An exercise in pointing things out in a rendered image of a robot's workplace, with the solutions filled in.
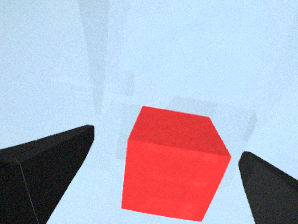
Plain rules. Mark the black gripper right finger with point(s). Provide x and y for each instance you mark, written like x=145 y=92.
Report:
x=272 y=194

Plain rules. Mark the red block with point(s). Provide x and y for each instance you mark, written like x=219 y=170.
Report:
x=174 y=164

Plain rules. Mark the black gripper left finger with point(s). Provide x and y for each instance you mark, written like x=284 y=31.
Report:
x=35 y=175

